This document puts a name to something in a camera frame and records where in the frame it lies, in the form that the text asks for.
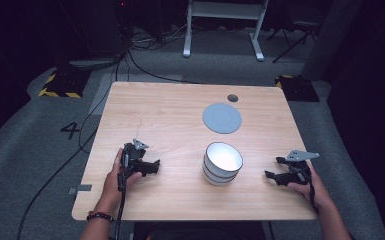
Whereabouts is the person's left hand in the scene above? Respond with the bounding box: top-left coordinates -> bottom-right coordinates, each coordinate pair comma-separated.
101,148 -> 143,208

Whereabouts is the person's right hand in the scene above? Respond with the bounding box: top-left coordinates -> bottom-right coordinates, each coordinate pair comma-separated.
286,161 -> 335,210

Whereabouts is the white metal table frame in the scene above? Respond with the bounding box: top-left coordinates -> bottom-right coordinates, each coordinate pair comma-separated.
182,0 -> 270,62

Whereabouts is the grey tape strip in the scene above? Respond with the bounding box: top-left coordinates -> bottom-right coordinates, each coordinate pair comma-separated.
67,183 -> 93,196

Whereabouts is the black tripod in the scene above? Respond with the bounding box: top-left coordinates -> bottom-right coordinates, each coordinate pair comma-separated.
265,19 -> 318,64

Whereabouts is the grey curtain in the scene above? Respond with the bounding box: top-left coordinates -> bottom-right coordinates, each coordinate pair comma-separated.
301,0 -> 365,82

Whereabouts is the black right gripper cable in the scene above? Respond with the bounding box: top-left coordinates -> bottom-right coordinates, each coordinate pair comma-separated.
306,164 -> 320,215

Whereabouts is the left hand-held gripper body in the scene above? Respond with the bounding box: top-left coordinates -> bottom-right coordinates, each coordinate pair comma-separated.
117,138 -> 150,192

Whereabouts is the tangle of floor cables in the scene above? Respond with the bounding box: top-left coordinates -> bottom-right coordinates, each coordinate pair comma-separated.
129,22 -> 189,52

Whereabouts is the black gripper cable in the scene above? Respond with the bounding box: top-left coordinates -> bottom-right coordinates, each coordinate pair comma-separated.
306,164 -> 320,215
114,150 -> 129,240

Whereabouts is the person's dark clothing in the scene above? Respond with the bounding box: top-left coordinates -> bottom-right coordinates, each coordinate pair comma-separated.
132,220 -> 268,240

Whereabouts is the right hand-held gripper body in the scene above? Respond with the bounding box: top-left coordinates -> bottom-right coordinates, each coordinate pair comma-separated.
277,149 -> 321,186

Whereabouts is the beaded bracelet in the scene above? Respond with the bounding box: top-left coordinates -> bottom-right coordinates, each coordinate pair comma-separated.
86,210 -> 115,223

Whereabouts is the curved black floor cable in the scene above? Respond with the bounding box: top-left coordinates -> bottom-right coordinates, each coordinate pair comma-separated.
126,49 -> 203,85

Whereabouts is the grey round coaster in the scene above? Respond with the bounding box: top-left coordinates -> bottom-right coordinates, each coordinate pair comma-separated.
202,102 -> 243,135

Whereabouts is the white bowl with dark rim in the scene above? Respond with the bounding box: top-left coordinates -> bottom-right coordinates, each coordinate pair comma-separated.
202,170 -> 238,187
202,141 -> 244,178
202,163 -> 240,184

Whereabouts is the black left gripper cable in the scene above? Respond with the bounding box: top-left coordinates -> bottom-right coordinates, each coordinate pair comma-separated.
114,150 -> 129,240

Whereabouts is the long black floor cable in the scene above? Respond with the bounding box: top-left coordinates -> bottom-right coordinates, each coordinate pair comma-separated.
15,49 -> 132,240

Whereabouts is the black yellow striped stand base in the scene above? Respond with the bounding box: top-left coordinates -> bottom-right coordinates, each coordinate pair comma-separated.
274,74 -> 321,103
37,67 -> 92,100

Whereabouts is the grey stand base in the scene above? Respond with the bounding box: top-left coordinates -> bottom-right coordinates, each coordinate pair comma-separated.
67,57 -> 122,72

